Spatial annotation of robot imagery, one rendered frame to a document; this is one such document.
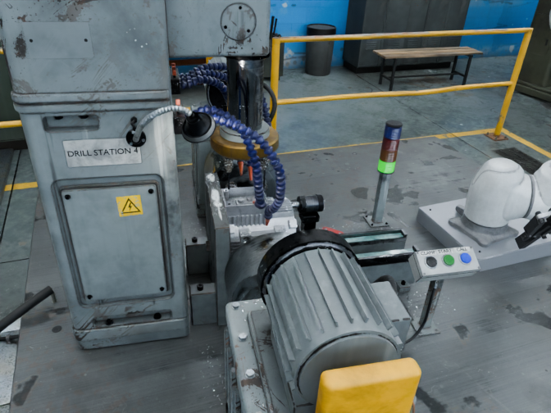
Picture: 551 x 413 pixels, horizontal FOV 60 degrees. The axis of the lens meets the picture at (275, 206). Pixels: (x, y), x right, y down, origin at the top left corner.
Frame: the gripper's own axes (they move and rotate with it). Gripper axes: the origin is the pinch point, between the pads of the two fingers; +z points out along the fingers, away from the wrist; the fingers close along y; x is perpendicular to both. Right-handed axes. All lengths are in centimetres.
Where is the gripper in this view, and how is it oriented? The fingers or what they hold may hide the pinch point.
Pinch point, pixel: (527, 238)
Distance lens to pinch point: 135.8
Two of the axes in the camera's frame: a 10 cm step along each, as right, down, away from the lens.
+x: 1.6, 8.8, -4.5
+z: -1.4, 4.8, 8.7
